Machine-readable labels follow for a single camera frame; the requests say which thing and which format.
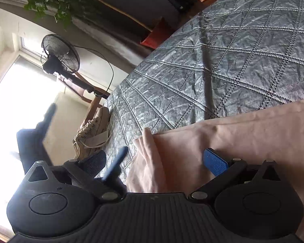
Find wooden chair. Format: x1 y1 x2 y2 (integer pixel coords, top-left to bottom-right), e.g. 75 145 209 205
57 72 110 122

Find black standing fan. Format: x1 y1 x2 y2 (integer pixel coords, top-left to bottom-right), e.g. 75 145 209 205
41 34 115 100

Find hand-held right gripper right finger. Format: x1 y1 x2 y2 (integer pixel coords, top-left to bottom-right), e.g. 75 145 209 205
188 148 282 205

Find pink pants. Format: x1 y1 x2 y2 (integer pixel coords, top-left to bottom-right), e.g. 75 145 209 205
125 97 304 243

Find silver quilted blanket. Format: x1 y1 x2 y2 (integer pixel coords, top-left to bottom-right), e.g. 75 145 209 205
99 0 304 173

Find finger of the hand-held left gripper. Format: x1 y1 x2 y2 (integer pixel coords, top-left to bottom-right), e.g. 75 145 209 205
16 103 57 175
101 145 130 183

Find beige canvas sneaker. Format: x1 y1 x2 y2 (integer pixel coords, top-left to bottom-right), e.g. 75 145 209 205
72 134 109 160
76 106 112 148

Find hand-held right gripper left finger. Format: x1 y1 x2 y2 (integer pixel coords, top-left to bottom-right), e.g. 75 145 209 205
27 150 120 204

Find red plant pot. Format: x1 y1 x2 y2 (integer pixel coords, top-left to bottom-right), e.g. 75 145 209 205
139 16 178 50

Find grey curtain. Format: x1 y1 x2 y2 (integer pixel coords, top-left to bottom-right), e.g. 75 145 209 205
0 0 149 74

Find bright window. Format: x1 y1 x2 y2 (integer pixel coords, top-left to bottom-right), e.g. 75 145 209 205
0 35 67 233

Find paper hang tag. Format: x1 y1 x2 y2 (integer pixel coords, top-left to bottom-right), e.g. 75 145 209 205
82 131 111 148

